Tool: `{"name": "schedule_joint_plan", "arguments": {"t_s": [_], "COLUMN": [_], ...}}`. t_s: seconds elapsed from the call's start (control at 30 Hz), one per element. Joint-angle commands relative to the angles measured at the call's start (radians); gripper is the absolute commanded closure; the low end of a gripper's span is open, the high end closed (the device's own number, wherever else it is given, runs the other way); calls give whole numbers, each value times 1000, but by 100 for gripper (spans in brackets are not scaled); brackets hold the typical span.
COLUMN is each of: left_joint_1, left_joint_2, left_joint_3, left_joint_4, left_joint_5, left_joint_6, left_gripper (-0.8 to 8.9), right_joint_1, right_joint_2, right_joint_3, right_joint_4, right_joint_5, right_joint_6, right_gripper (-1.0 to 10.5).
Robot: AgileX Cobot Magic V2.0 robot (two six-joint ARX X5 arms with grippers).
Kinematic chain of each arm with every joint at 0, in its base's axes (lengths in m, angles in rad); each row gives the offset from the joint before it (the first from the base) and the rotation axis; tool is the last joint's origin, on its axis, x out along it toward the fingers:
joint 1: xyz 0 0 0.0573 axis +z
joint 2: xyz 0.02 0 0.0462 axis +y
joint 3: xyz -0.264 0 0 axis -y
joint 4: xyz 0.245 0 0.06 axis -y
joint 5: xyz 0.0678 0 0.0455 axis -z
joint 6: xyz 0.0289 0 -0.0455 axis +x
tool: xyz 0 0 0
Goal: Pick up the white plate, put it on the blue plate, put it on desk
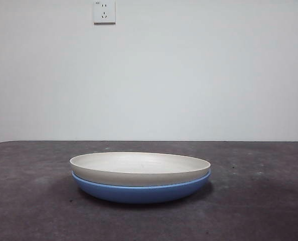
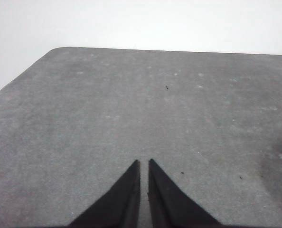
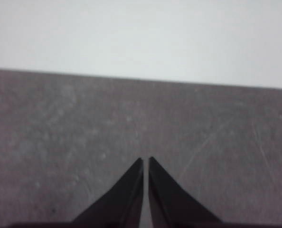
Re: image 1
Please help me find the white plate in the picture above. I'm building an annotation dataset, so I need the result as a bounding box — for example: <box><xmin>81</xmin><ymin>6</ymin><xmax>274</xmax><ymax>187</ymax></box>
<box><xmin>69</xmin><ymin>152</ymin><xmax>212</xmax><ymax>187</ymax></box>

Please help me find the blue plate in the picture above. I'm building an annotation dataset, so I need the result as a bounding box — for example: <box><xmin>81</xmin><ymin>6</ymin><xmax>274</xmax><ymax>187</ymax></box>
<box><xmin>71</xmin><ymin>169</ymin><xmax>212</xmax><ymax>204</ymax></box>

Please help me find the white wall power outlet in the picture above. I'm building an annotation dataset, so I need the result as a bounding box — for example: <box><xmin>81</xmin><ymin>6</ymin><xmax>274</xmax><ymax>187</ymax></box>
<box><xmin>93</xmin><ymin>1</ymin><xmax>116</xmax><ymax>25</ymax></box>

